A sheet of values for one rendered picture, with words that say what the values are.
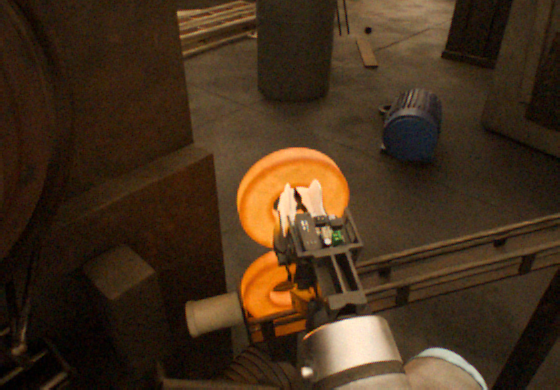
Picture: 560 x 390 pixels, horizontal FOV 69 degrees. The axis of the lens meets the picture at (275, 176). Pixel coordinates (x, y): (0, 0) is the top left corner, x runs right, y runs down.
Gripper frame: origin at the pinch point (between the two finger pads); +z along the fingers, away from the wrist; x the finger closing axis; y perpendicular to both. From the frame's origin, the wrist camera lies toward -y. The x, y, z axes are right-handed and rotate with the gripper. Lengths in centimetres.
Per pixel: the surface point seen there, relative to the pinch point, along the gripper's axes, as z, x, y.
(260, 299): -5.4, 5.2, -21.5
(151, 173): 14.8, 20.4, -9.5
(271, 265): -3.2, 3.2, -14.6
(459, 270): -7.3, -30.3, -20.6
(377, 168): 103, -85, -127
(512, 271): -8, -43, -25
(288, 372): -13.3, 1.0, -39.1
